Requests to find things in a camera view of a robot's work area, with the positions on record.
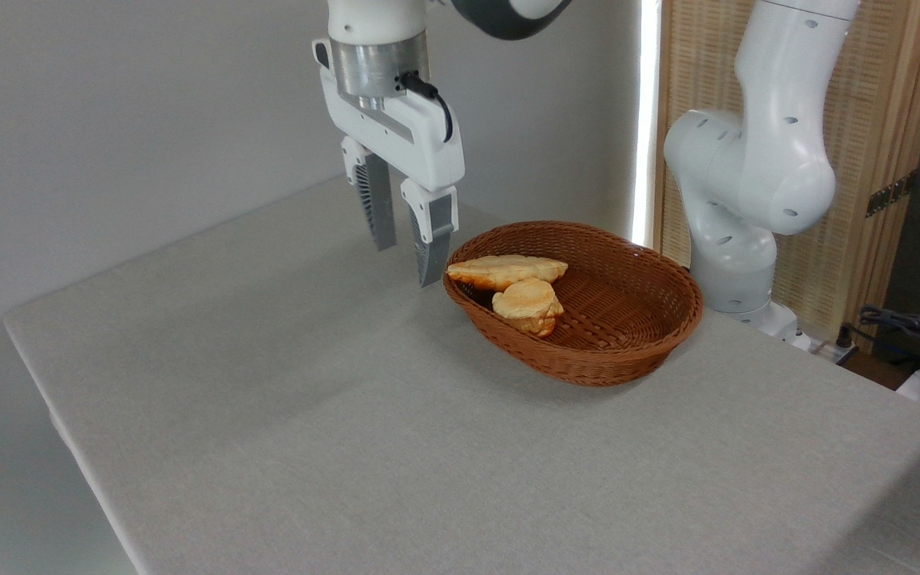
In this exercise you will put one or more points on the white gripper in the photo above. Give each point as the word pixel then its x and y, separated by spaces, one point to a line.
pixel 420 144

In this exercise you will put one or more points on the long golden croissant bread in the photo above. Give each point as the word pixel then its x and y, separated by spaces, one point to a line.
pixel 500 270

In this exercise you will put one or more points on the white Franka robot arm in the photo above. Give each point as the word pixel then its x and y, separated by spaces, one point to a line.
pixel 755 168

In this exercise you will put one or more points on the small round bread roll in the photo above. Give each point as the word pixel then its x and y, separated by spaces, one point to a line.
pixel 528 303

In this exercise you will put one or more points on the brown oval wicker basket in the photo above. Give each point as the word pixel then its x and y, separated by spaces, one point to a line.
pixel 628 351

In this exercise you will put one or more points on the grey tablecloth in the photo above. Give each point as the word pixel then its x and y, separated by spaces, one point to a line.
pixel 428 479

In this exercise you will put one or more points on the white power strip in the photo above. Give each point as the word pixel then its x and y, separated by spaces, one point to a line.
pixel 831 349

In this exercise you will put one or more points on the dark metal screen hinge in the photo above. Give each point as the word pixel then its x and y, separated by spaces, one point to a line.
pixel 891 194

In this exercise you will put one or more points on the wooden bamboo folding screen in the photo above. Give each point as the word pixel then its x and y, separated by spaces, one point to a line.
pixel 883 80

